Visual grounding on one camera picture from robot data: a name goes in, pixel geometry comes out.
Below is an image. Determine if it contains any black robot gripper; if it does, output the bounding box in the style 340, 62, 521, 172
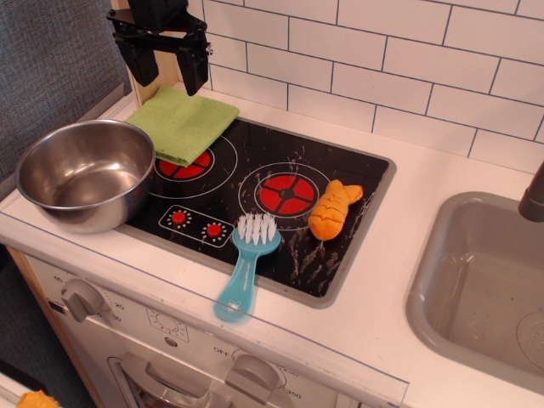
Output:
106, 1, 210, 96

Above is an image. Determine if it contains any orange plush toy fish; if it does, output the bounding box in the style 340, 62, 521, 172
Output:
308, 179, 364, 241

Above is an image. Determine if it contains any stainless steel pan bowl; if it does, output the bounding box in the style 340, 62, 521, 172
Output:
14, 119, 156, 233

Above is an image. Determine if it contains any green folded cloth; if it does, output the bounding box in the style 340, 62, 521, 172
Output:
127, 87, 239, 167

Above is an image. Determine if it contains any black toy stovetop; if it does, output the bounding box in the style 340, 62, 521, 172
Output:
122, 120, 396, 309

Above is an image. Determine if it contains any blue dish brush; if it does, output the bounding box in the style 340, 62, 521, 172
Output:
213, 213, 281, 322

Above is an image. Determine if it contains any grey left oven knob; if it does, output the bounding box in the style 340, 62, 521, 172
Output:
60, 279, 105, 322

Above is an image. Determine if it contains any grey oven knob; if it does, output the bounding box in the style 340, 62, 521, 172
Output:
225, 354, 280, 405
60, 279, 105, 322

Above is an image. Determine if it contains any grey right oven knob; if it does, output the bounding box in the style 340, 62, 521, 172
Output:
225, 354, 280, 405

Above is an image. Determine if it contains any orange object bottom left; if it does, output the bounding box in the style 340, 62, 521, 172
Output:
16, 390, 60, 408

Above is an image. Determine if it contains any grey plastic sink basin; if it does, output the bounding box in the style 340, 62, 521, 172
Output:
406, 191, 543, 394

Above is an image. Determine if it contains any grey faucet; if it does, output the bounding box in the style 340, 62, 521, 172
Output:
518, 163, 544, 223

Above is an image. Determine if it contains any grey oven door handle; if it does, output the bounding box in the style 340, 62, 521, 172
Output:
119, 353, 234, 407

